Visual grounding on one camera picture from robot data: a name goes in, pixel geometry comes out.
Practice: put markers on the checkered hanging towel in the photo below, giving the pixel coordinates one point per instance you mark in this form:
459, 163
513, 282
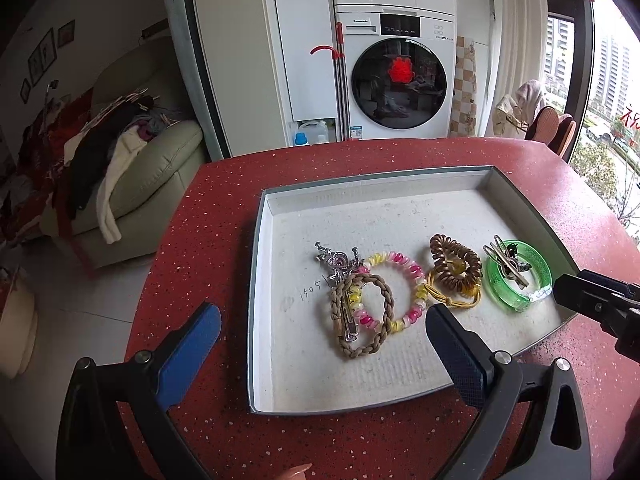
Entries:
464, 106

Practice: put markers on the red handled mop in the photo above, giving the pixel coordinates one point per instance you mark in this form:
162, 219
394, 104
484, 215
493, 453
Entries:
342, 123

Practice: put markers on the green translucent bangle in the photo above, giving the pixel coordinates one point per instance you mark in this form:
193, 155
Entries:
506, 292

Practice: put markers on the brown chair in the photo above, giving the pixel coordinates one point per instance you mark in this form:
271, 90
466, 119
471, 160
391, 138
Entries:
544, 127
564, 135

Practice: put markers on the white tall cabinet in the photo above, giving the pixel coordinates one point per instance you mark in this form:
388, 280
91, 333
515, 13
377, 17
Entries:
256, 71

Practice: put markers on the white front-load washing machine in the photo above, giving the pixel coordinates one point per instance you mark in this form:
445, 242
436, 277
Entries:
399, 57

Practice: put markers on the white bag on chair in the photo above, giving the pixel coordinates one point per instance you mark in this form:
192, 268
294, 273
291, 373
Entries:
515, 113

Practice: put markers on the pile of clothes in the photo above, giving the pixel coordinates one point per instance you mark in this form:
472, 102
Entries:
43, 154

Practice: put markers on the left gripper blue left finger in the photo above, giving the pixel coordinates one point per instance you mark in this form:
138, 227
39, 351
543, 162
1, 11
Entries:
180, 356

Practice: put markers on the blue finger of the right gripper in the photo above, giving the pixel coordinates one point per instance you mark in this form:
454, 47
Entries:
629, 290
581, 296

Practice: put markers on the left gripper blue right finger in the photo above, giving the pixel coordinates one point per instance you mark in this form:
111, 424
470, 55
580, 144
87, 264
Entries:
464, 355

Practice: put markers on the framed wall pictures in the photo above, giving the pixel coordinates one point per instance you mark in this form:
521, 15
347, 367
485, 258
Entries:
44, 55

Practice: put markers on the black hair claw clip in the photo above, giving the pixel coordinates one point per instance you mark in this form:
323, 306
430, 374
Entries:
509, 263

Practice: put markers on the cream leather sofa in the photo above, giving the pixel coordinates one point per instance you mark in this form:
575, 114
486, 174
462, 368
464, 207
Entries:
130, 163

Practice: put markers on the silver heart pendant charm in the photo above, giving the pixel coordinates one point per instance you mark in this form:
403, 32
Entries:
339, 264

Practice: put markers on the person's left hand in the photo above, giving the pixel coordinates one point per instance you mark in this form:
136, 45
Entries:
295, 473

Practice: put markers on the white detergent bottle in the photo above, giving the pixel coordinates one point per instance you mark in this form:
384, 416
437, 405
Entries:
311, 133

